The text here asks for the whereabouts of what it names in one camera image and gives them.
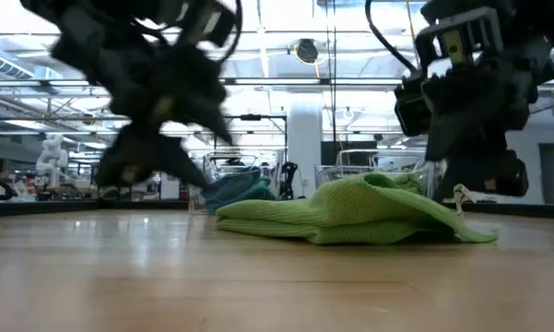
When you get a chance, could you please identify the black workstation rack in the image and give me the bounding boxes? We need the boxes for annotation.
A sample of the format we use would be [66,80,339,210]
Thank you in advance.
[68,159,102,200]

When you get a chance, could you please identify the clear plastic bin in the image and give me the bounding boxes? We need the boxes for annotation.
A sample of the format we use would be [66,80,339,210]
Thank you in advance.
[187,148,288,217]
[313,148,440,199]

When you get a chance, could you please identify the white robot figure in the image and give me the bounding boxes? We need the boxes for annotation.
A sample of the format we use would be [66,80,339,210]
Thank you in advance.
[34,133,70,186]

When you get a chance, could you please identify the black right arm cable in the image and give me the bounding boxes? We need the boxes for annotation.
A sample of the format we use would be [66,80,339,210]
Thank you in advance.
[363,0,419,76]

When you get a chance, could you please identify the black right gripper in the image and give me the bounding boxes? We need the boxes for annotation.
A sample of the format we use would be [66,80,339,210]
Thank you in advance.
[393,6,554,203]

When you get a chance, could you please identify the white building pillar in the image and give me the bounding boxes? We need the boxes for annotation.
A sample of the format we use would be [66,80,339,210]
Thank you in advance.
[287,99,324,199]

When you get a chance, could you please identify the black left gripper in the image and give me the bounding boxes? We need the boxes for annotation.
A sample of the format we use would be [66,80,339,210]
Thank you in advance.
[95,41,235,193]

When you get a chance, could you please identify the black metal rig frame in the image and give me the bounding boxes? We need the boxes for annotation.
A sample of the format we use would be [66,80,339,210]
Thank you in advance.
[211,113,289,151]

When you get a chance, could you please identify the yellow floor cable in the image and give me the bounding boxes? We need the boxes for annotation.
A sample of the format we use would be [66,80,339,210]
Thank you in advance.
[404,0,421,70]

